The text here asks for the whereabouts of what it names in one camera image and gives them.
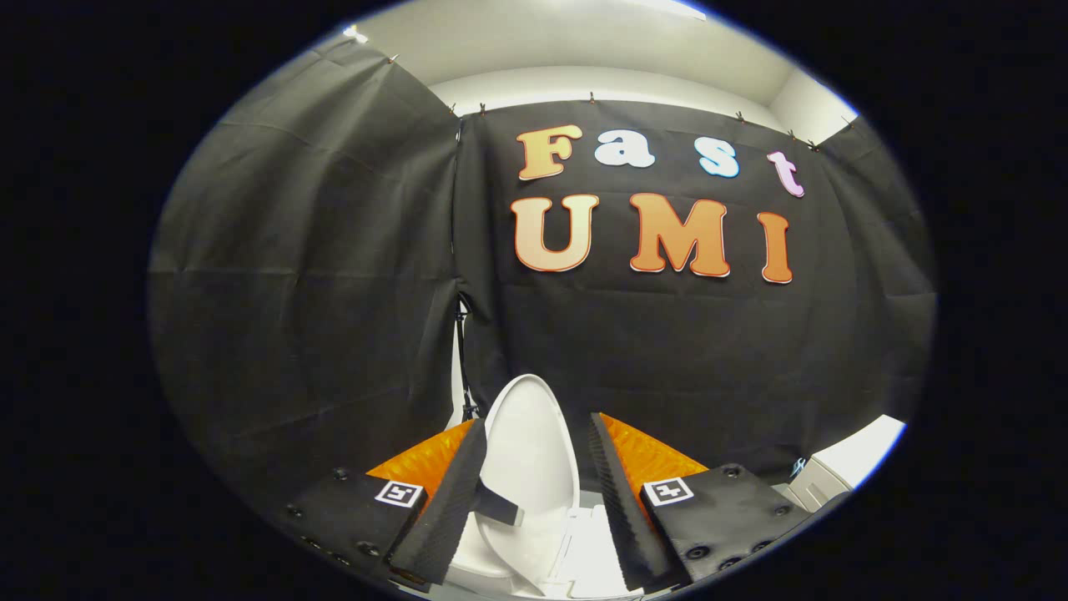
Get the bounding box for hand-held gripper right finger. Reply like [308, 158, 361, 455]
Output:
[588, 412, 812, 593]

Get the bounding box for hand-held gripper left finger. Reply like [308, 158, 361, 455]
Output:
[284, 417, 489, 585]

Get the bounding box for black backdrop cloth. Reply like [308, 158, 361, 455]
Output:
[149, 38, 937, 535]

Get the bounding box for white toilet lid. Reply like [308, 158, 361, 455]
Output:
[477, 374, 581, 589]

